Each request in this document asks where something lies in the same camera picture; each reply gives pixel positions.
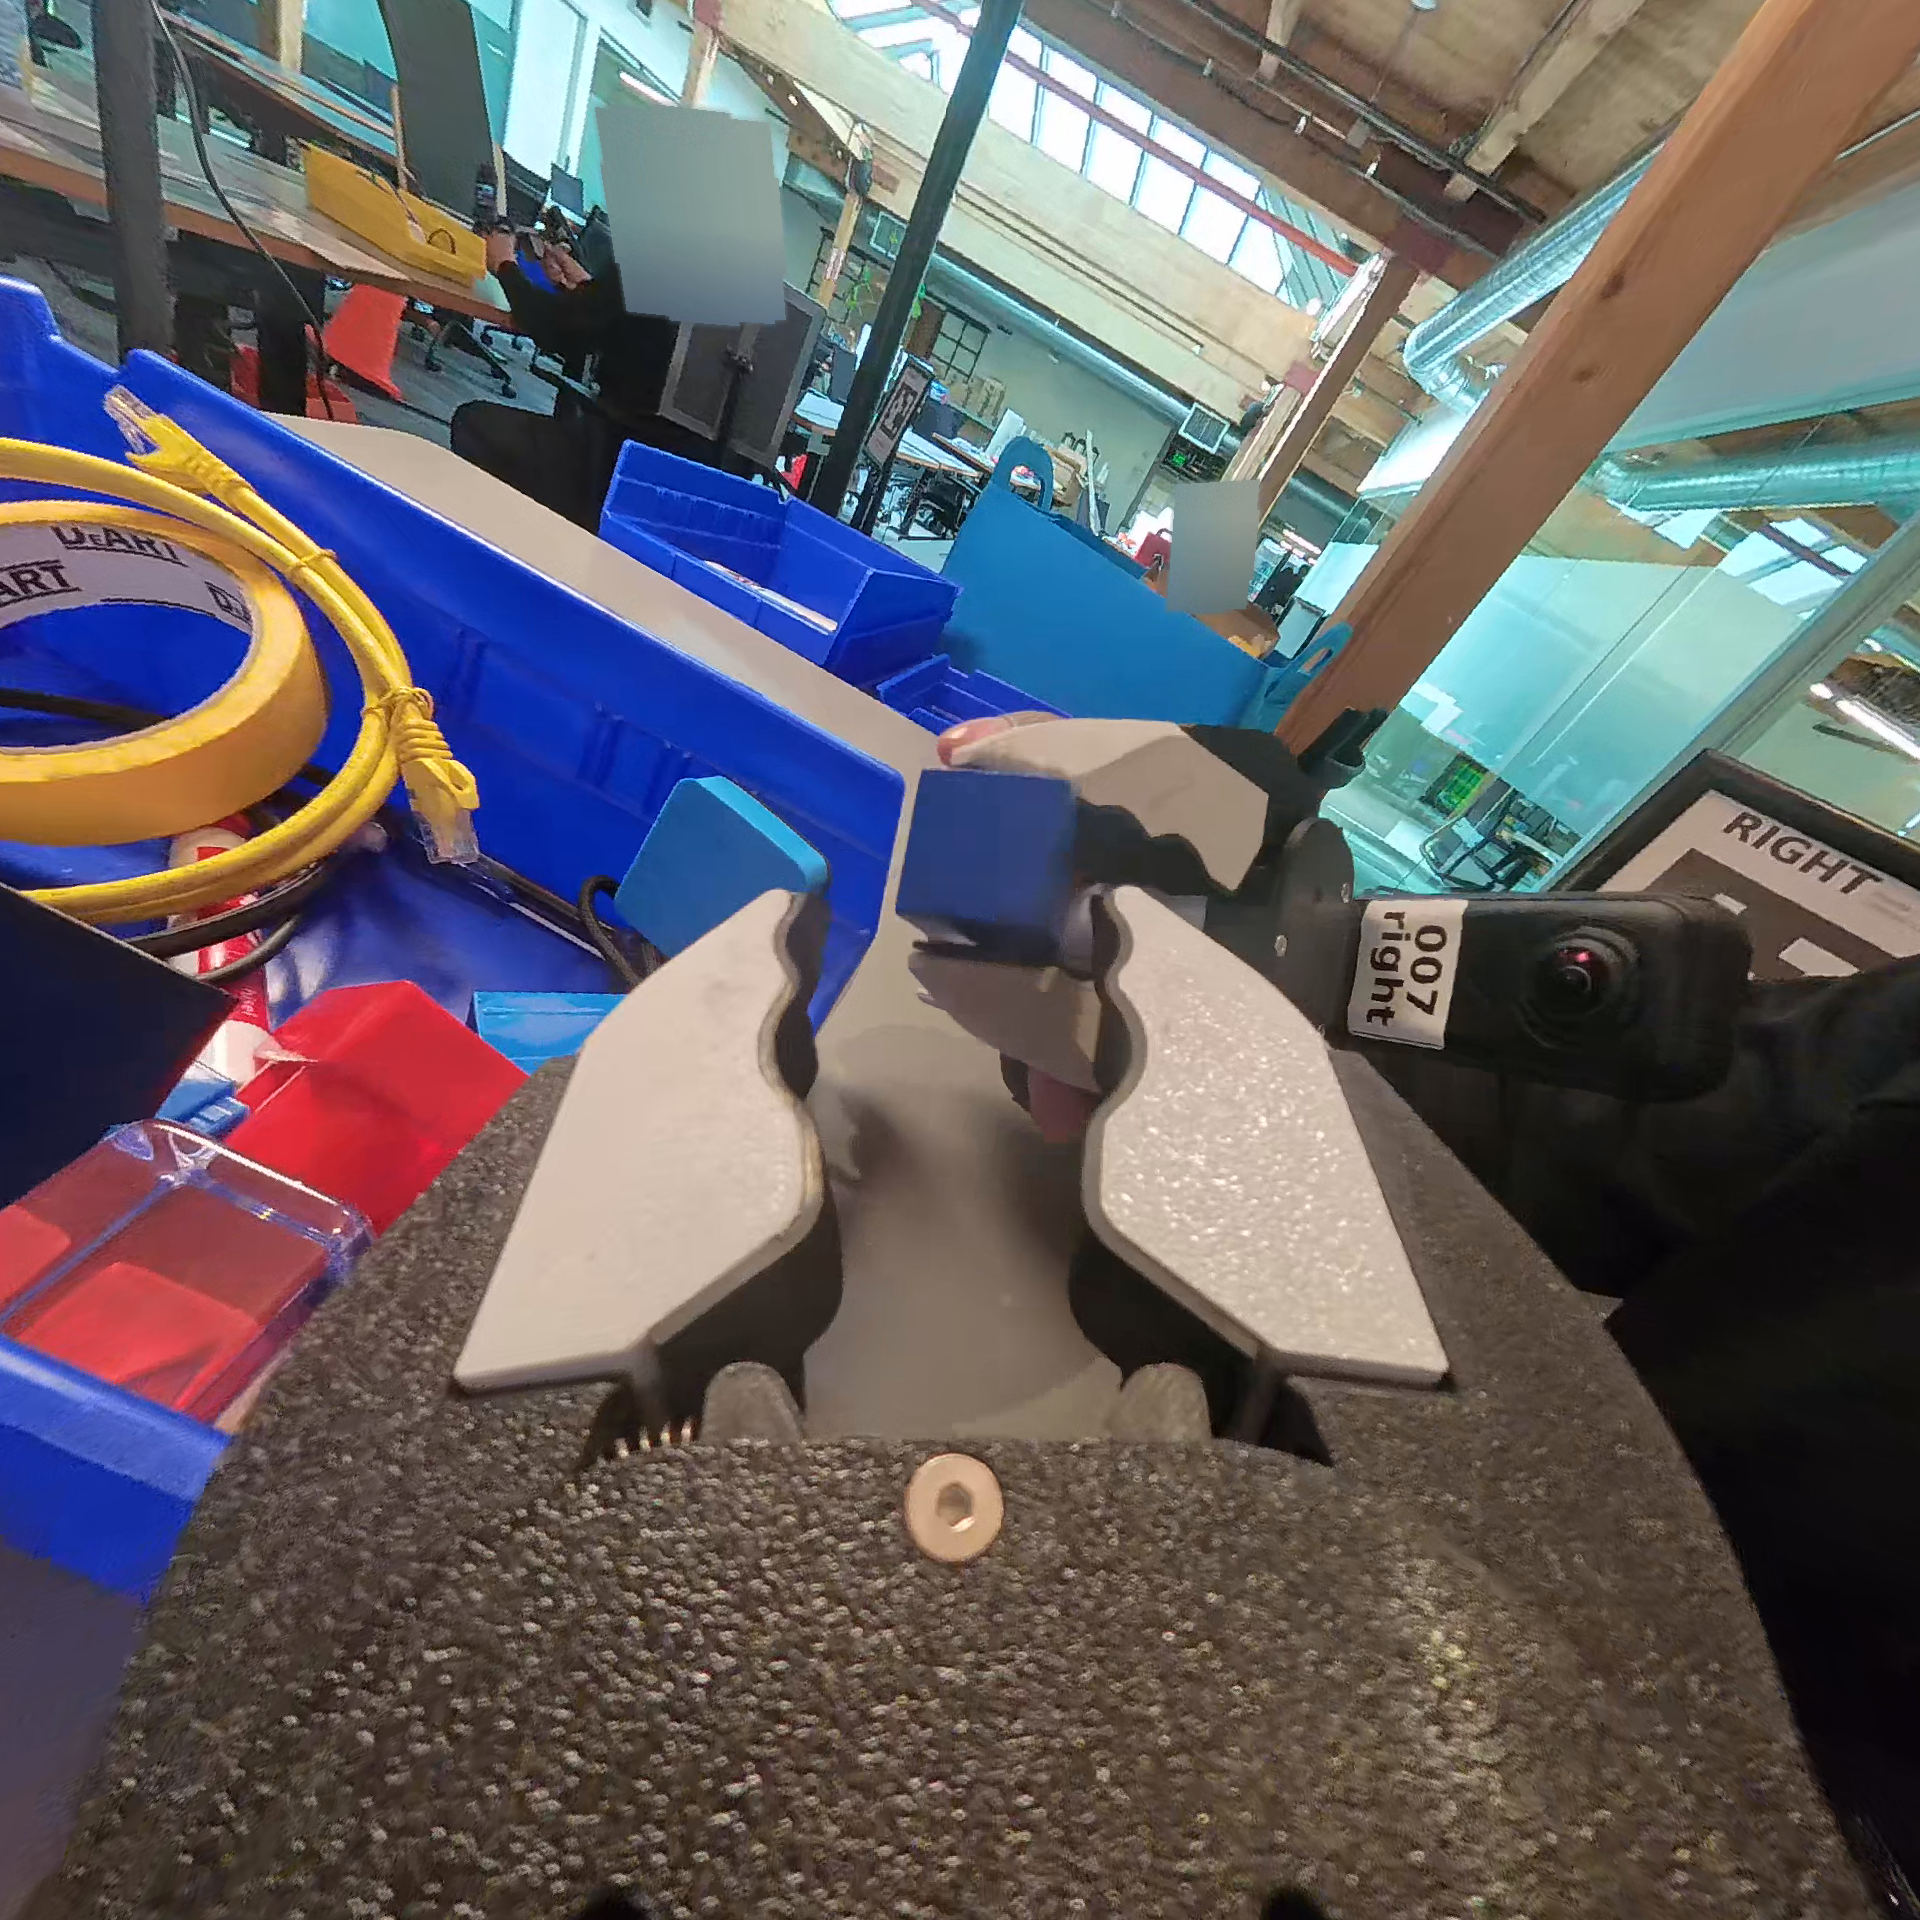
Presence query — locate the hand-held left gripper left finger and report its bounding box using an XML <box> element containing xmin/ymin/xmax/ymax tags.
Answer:
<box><xmin>450</xmin><ymin>885</ymin><xmax>846</xmax><ymax>1432</ymax></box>

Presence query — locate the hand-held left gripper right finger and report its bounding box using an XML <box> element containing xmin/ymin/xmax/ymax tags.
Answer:
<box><xmin>1068</xmin><ymin>885</ymin><xmax>1452</xmax><ymax>1404</ymax></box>

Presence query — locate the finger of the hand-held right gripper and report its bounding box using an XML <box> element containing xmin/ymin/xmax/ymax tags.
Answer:
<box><xmin>902</xmin><ymin>937</ymin><xmax>1115</xmax><ymax>1096</ymax></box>
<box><xmin>972</xmin><ymin>712</ymin><xmax>1279</xmax><ymax>896</ymax></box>

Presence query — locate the dark blue wooden block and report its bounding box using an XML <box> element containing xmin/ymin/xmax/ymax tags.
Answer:
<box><xmin>894</xmin><ymin>766</ymin><xmax>1085</xmax><ymax>972</ymax></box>

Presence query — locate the yellow ethernet cable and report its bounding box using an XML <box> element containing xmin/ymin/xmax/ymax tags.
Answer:
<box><xmin>0</xmin><ymin>383</ymin><xmax>485</xmax><ymax>928</ymax></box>

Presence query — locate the large blue storage bin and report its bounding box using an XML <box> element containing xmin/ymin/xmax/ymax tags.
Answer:
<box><xmin>0</xmin><ymin>277</ymin><xmax>935</xmax><ymax>1609</ymax></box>

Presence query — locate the yellow masking tape roll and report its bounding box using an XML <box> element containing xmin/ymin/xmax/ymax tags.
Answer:
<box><xmin>0</xmin><ymin>497</ymin><xmax>331</xmax><ymax>847</ymax></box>

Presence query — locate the person's right hand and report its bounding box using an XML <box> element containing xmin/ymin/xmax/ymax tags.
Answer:
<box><xmin>935</xmin><ymin>712</ymin><xmax>1106</xmax><ymax>1146</ymax></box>

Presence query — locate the blue divider panel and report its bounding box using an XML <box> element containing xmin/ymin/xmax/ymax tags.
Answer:
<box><xmin>941</xmin><ymin>434</ymin><xmax>1355</xmax><ymax>741</ymax></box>

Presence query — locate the shallow blue bin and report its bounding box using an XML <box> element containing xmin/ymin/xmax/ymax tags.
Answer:
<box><xmin>874</xmin><ymin>656</ymin><xmax>1070</xmax><ymax>735</ymax></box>

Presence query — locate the hollow red plastic block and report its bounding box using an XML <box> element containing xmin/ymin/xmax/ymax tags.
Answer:
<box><xmin>223</xmin><ymin>978</ymin><xmax>538</xmax><ymax>1240</ymax></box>

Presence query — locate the blue whiteboard eraser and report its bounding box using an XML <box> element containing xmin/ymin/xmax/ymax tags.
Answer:
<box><xmin>613</xmin><ymin>775</ymin><xmax>833</xmax><ymax>964</ymax></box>

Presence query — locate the small blue bin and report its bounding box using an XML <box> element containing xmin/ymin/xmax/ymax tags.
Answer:
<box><xmin>598</xmin><ymin>439</ymin><xmax>963</xmax><ymax>692</ymax></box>

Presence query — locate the clear acrylic block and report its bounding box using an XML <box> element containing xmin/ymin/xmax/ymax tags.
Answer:
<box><xmin>0</xmin><ymin>1112</ymin><xmax>377</xmax><ymax>1430</ymax></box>

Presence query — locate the red and white marker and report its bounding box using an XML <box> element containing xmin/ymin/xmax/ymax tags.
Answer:
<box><xmin>162</xmin><ymin>824</ymin><xmax>309</xmax><ymax>984</ymax></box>

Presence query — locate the wooden beam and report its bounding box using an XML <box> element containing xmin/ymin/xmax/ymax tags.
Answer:
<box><xmin>1275</xmin><ymin>0</ymin><xmax>1920</xmax><ymax>753</ymax></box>

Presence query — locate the dark blue flat panel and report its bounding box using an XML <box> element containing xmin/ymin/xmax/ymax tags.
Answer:
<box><xmin>0</xmin><ymin>882</ymin><xmax>242</xmax><ymax>1205</ymax></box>

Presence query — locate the grey monitor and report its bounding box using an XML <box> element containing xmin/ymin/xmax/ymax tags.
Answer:
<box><xmin>660</xmin><ymin>280</ymin><xmax>830</xmax><ymax>470</ymax></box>

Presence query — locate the black pole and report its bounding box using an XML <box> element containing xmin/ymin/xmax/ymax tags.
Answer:
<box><xmin>806</xmin><ymin>0</ymin><xmax>1025</xmax><ymax>511</ymax></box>
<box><xmin>89</xmin><ymin>0</ymin><xmax>179</xmax><ymax>361</ymax></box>

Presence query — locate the black office chair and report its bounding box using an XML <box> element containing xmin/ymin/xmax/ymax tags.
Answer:
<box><xmin>450</xmin><ymin>393</ymin><xmax>634</xmax><ymax>527</ymax></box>

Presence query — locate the orange chair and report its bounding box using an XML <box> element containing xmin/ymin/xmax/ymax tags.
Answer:
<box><xmin>323</xmin><ymin>286</ymin><xmax>413</xmax><ymax>399</ymax></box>

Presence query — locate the yellow bin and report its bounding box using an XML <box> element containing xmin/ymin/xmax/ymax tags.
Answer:
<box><xmin>299</xmin><ymin>142</ymin><xmax>492</xmax><ymax>288</ymax></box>

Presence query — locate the wooden desk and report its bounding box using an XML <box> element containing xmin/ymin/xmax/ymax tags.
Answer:
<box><xmin>0</xmin><ymin>88</ymin><xmax>519</xmax><ymax>325</ymax></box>

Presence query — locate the silver ventilation duct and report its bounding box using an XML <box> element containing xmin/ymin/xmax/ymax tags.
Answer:
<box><xmin>1590</xmin><ymin>440</ymin><xmax>1920</xmax><ymax>518</ymax></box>
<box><xmin>1402</xmin><ymin>142</ymin><xmax>1666</xmax><ymax>377</ymax></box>

